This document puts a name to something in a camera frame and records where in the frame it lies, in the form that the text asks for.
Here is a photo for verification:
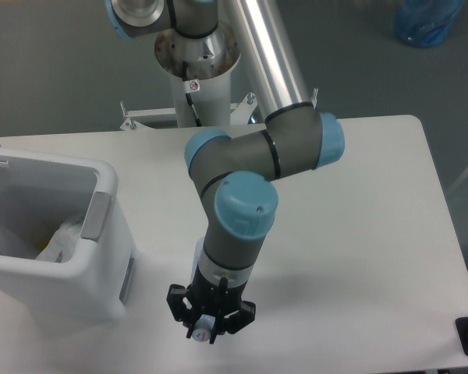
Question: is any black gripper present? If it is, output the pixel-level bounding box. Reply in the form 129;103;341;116
166;268;257;344

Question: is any clear plastic water bottle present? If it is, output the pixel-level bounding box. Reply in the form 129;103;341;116
190;238;215;342

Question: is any white paper carton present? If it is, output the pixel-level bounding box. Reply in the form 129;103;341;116
35;213;85;263

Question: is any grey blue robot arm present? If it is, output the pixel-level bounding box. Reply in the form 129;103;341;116
105;1;345;343

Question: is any yellow white trash in bin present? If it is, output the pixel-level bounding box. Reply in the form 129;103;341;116
33;235;51;252

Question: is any white trash can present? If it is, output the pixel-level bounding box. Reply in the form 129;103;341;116
0;147;137;319

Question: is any blue plastic bag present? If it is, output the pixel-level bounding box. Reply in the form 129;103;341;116
393;0;464;48

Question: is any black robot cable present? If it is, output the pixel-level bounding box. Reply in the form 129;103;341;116
180;61;204;128

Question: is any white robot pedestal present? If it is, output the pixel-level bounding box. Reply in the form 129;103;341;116
119;21;321;132

